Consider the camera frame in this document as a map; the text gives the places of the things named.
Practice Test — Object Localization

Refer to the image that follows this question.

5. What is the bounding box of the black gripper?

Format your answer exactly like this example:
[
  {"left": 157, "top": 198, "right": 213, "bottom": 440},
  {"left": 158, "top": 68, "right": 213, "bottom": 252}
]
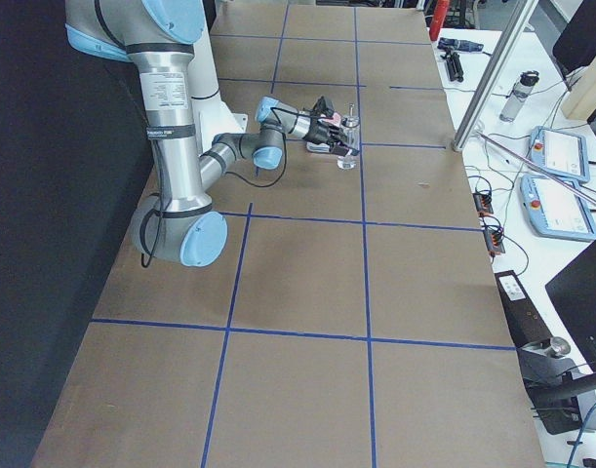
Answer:
[{"left": 303, "top": 119, "right": 352, "bottom": 154}]

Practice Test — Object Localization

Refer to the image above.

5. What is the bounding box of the glass sauce dispenser bottle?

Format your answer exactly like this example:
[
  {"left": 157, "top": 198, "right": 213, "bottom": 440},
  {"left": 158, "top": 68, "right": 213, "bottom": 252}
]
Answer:
[{"left": 337, "top": 103, "right": 360, "bottom": 170}]

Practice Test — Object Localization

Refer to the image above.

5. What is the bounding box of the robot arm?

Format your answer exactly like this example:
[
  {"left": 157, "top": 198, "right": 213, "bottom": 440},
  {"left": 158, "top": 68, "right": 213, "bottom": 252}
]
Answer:
[{"left": 65, "top": 1, "right": 357, "bottom": 267}]

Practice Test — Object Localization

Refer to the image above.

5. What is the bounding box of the digital kitchen scale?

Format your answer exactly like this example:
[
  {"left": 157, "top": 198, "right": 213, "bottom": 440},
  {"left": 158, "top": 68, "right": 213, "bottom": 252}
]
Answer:
[{"left": 306, "top": 130, "right": 360, "bottom": 157}]

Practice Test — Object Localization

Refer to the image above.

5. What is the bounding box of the black folded tripod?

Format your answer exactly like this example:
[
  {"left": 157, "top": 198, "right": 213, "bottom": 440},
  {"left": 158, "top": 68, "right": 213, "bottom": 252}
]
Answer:
[{"left": 441, "top": 48, "right": 464, "bottom": 83}]

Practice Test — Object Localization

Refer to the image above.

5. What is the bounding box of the blue folded umbrella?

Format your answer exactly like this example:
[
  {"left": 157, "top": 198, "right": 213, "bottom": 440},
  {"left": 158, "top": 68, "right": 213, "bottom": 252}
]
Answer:
[{"left": 437, "top": 37, "right": 484, "bottom": 53}]

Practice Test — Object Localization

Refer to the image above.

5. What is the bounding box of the orange connector block far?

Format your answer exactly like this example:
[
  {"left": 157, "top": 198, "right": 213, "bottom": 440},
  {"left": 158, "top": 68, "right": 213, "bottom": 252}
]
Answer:
[{"left": 472, "top": 191, "right": 494, "bottom": 217}]

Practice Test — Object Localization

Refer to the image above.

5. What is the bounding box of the orange connector block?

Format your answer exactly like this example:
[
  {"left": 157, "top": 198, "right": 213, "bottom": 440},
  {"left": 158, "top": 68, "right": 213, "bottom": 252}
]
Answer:
[
  {"left": 483, "top": 225, "right": 505, "bottom": 257},
  {"left": 472, "top": 191, "right": 494, "bottom": 217}
]

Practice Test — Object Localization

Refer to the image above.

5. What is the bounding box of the red cylinder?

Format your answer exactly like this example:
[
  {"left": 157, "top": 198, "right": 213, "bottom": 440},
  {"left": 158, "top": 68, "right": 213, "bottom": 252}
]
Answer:
[{"left": 428, "top": 0, "right": 450, "bottom": 42}]

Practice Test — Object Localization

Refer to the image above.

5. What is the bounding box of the orange connector block near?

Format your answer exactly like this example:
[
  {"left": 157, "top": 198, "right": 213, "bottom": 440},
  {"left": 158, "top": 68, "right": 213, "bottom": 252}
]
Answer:
[{"left": 483, "top": 225, "right": 505, "bottom": 257}]

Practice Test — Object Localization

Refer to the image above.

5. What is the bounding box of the clear water bottle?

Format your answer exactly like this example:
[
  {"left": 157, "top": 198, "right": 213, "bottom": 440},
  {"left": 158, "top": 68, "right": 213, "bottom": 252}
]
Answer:
[{"left": 499, "top": 70, "right": 539, "bottom": 123}]

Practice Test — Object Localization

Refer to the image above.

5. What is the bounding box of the metal reacher stick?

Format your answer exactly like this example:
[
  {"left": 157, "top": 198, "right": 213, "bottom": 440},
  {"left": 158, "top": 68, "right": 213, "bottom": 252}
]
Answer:
[{"left": 478, "top": 133, "right": 596, "bottom": 207}]

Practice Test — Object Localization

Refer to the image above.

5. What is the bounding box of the near blue teach pendant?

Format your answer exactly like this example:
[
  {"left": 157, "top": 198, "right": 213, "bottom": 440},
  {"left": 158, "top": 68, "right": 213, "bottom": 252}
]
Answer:
[{"left": 519, "top": 175, "right": 596, "bottom": 242}]

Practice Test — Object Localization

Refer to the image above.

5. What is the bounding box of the blue teach pendant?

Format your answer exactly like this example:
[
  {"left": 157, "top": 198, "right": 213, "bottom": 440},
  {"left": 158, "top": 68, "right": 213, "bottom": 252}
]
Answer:
[
  {"left": 519, "top": 175, "right": 596, "bottom": 242},
  {"left": 530, "top": 126, "right": 590, "bottom": 183}
]

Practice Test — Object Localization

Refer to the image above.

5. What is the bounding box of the far blue teach pendant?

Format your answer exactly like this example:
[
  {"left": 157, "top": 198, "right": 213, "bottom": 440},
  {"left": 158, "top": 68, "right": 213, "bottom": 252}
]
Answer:
[{"left": 530, "top": 126, "right": 590, "bottom": 183}]

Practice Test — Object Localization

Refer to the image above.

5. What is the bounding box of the black box with label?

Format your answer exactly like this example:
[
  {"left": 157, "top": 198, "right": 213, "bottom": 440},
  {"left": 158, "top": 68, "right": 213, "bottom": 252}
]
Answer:
[{"left": 495, "top": 270, "right": 552, "bottom": 348}]

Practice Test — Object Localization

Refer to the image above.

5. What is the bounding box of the black monitor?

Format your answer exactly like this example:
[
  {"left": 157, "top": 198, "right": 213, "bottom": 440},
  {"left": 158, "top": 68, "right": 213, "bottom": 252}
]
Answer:
[{"left": 545, "top": 240, "right": 596, "bottom": 371}]

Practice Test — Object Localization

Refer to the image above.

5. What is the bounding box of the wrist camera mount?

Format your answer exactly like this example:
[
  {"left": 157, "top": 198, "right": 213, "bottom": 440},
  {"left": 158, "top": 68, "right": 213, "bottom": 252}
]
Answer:
[{"left": 311, "top": 96, "right": 335, "bottom": 119}]

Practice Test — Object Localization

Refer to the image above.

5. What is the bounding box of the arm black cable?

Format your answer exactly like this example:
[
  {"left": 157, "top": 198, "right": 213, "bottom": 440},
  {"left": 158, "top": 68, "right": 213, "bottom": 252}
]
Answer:
[{"left": 139, "top": 106, "right": 318, "bottom": 268}]

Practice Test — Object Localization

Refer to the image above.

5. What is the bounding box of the aluminium frame post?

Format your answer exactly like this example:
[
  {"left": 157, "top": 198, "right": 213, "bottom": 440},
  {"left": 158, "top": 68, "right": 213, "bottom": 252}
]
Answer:
[{"left": 452, "top": 0, "right": 538, "bottom": 152}]

